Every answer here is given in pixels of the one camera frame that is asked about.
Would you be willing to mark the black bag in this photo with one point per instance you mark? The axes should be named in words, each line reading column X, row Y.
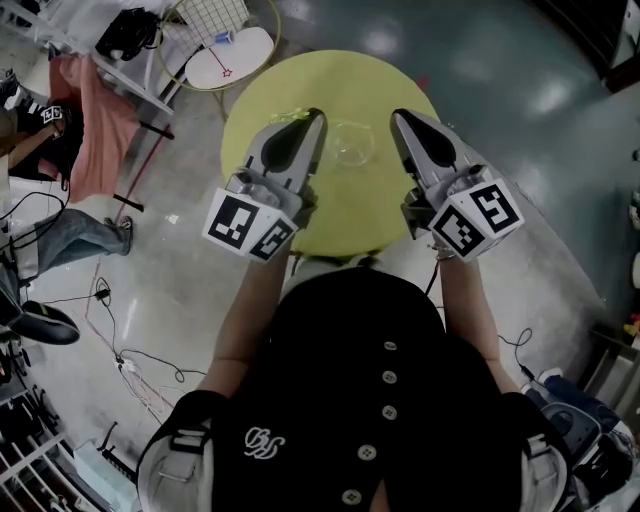
column 127, row 32

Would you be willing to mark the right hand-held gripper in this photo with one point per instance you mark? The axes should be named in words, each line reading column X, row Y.
column 475, row 220

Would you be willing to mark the person's right forearm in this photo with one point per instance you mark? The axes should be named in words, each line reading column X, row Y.
column 470, row 310

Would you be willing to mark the white metal shelf rack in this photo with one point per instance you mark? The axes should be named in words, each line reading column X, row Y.
column 135, row 86

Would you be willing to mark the black power adapter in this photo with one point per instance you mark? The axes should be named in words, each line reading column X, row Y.
column 102, row 294

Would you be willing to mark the black metal frame chair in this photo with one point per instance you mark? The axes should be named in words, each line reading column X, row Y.
column 157, row 131

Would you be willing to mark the grey cabinet with white drawers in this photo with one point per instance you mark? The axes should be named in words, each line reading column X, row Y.
column 620, row 360

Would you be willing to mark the white power strip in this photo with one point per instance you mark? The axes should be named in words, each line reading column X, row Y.
column 129, row 365

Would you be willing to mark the pink cloth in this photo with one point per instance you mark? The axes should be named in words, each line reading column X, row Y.
column 95, row 125

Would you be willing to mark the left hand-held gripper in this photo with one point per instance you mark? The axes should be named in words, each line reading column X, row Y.
column 235, row 225

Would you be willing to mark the person's left forearm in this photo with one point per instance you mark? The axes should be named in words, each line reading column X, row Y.
column 245, row 325

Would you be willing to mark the person's black buttoned top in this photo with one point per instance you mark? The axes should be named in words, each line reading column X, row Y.
column 325, row 390

